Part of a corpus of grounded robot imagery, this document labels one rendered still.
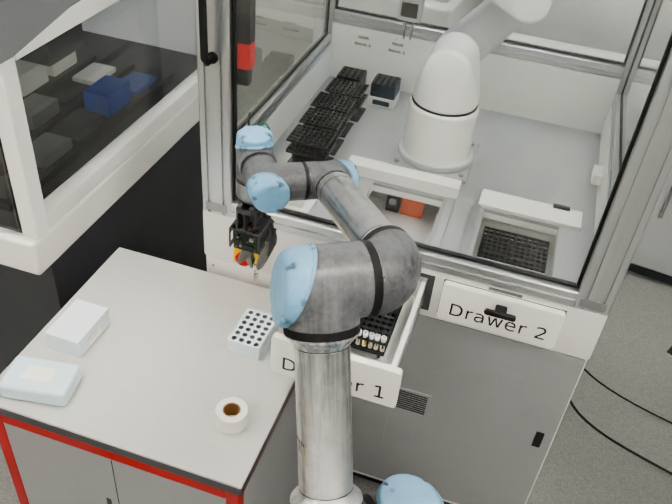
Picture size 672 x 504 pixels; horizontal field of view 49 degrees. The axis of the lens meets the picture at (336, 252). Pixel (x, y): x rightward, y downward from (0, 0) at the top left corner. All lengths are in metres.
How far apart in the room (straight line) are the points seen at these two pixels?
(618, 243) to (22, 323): 1.61
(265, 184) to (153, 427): 0.60
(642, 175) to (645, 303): 1.93
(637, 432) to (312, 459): 1.93
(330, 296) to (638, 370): 2.24
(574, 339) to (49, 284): 1.36
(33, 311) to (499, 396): 1.31
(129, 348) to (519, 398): 1.00
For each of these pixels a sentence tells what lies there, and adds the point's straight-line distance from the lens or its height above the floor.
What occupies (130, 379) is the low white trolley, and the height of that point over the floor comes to 0.76.
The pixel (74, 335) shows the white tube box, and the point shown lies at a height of 0.81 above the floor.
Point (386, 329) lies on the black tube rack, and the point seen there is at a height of 0.90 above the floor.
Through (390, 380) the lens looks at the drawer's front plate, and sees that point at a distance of 1.56.
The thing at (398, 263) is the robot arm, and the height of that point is 1.39.
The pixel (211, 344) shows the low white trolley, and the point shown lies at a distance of 1.80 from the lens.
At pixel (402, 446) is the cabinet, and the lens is 2.26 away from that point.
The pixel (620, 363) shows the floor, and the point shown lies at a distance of 3.14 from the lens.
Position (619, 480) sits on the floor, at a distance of 2.75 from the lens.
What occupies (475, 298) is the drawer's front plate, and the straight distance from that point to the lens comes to 1.78.
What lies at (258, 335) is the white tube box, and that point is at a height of 0.80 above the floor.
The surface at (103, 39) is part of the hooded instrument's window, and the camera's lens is 2.04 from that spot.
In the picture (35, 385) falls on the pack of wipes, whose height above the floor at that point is 0.80.
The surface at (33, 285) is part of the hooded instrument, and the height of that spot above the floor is 0.69.
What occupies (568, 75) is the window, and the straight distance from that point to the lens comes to 1.51.
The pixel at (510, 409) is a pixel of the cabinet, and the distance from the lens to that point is 2.05.
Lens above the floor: 2.05
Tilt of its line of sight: 38 degrees down
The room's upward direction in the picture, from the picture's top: 6 degrees clockwise
